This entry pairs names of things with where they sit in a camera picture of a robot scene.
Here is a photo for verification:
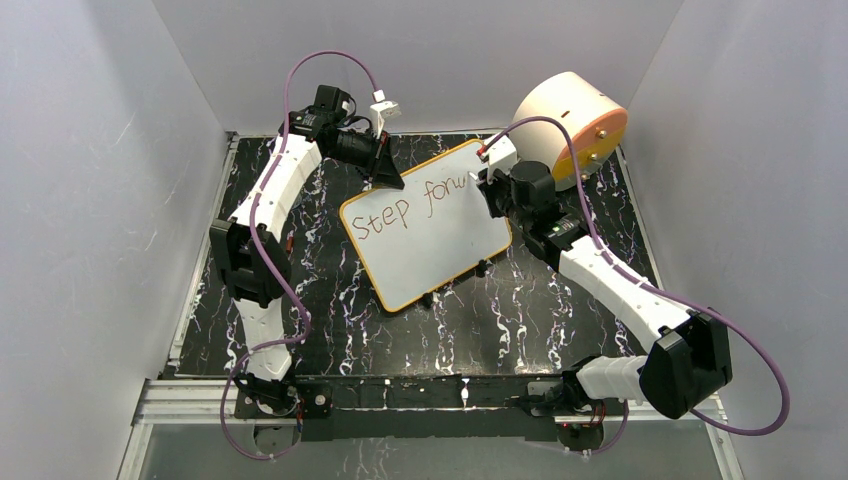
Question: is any yellow framed whiteboard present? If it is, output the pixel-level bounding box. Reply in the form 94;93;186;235
339;139;512;312

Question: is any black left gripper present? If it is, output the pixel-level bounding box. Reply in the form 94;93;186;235
329;130;406;192

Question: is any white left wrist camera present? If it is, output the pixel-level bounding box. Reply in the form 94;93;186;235
368;89;401;138

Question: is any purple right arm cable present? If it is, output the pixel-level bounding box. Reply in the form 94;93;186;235
476;116;792;457

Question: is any aluminium rail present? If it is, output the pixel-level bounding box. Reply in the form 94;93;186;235
131;376;730;427

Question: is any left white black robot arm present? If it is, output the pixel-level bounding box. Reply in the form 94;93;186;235
209;85;405;416

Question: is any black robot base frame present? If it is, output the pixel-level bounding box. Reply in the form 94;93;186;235
233;374;607;450

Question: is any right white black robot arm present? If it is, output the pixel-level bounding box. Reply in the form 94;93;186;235
471;161;733;419

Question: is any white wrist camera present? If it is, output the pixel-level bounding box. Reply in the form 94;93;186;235
368;89;401;138
476;136;519;185

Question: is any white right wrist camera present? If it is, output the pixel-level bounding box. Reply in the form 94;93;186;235
476;136;519;185

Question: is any cream round drawer box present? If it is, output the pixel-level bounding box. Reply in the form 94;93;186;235
508;71;629;191

